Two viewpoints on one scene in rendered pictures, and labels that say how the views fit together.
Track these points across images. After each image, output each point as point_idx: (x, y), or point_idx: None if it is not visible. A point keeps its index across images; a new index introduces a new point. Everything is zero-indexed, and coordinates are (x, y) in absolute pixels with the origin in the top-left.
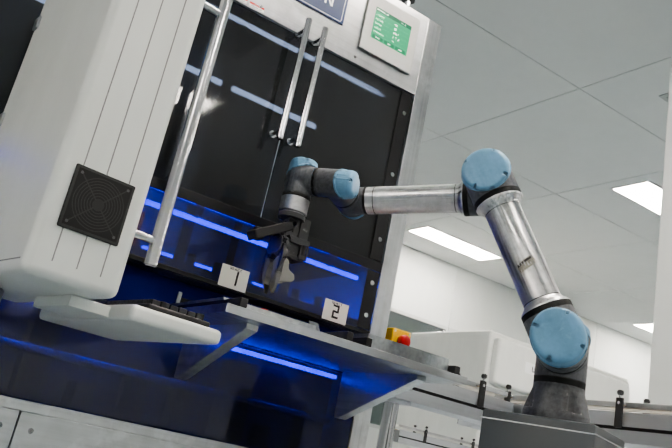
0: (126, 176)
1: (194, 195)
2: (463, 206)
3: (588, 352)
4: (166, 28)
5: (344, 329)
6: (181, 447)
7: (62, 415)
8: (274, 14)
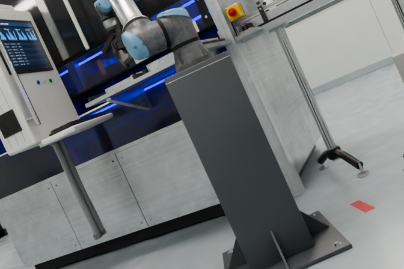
0: (8, 108)
1: (103, 39)
2: None
3: (172, 26)
4: None
5: (204, 30)
6: (169, 131)
7: (125, 147)
8: None
